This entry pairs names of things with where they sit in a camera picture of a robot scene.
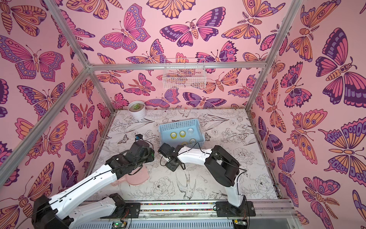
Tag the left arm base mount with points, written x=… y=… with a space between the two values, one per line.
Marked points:
x=130 y=210

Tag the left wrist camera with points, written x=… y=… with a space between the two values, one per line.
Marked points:
x=138 y=137

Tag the white pot with succulent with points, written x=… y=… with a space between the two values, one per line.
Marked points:
x=137 y=110

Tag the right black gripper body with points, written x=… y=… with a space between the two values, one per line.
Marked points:
x=171 y=160

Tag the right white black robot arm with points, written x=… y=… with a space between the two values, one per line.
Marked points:
x=223 y=167

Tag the white wire wall basket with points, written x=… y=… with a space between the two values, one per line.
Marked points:
x=182 y=74

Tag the light blue plastic storage basket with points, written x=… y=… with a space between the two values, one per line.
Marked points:
x=187 y=133

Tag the pink hand mirror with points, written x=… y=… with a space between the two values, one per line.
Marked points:
x=138 y=177

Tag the clear white tape roll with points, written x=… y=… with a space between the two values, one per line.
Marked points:
x=190 y=130

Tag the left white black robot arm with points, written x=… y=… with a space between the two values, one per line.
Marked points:
x=65 y=210

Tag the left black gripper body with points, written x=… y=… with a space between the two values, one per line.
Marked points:
x=149 y=157

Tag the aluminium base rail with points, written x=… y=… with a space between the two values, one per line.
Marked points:
x=199 y=214

